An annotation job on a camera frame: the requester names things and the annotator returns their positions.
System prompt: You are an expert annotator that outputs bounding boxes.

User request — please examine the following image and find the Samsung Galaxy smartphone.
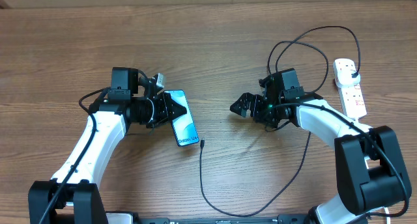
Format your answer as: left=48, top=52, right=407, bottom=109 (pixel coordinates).
left=165, top=90, right=199, bottom=147

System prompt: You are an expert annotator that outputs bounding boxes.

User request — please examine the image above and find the black USB charging cable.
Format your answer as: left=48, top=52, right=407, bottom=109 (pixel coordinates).
left=199, top=25, right=362, bottom=217

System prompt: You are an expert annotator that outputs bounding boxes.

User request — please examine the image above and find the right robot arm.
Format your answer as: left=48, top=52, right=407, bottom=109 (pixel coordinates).
left=230, top=68, right=412, bottom=223

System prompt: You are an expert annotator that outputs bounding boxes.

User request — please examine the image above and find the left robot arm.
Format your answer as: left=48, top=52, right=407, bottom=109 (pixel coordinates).
left=28, top=67, right=199, bottom=224

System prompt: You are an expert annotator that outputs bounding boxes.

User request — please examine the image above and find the white charger plug adapter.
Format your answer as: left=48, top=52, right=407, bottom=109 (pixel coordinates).
left=335, top=70, right=361, bottom=88

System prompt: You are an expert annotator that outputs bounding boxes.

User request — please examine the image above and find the white power strip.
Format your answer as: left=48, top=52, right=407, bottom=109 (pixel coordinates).
left=332, top=57, right=367, bottom=121

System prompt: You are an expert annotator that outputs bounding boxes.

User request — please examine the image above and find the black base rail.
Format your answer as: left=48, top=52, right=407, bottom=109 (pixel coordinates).
left=104, top=210, right=369, bottom=224

